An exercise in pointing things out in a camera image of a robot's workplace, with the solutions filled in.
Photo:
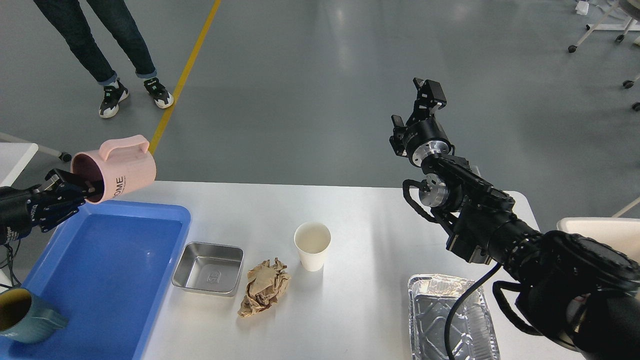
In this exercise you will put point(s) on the cream plastic bin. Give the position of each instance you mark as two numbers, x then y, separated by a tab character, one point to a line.
622	234

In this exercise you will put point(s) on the white paper cup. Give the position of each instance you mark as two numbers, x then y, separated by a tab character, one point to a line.
312	241

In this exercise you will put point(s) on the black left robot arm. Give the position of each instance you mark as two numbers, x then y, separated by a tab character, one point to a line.
45	205

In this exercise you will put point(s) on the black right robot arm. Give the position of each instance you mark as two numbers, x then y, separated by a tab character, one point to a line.
579	293

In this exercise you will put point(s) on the blue plastic tray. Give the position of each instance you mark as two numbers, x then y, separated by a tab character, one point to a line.
106	269

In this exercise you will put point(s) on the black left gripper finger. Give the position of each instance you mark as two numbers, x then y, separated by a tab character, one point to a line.
51	215
72	185

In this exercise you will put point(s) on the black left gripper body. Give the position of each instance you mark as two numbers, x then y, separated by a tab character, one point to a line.
19	211

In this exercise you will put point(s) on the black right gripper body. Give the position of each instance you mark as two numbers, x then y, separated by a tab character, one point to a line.
425	136

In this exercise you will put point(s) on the stainless steel square tray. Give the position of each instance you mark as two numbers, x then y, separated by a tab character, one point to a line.
210	269

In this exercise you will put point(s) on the aluminium foil tray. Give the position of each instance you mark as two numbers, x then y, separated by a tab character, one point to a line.
471	334

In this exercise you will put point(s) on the white side table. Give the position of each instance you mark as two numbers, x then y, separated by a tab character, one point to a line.
14	157

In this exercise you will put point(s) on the crumpled brown paper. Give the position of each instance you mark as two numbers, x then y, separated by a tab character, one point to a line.
267	282

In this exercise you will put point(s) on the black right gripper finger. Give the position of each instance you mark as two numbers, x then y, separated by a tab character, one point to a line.
396	138
430	98

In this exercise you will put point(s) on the pink plastic mug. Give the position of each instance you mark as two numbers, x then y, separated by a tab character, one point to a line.
123	165

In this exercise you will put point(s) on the white wheeled frame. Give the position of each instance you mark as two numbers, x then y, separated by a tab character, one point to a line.
631	12

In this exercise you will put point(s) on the teal ceramic mug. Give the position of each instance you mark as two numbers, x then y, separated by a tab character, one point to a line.
28	318

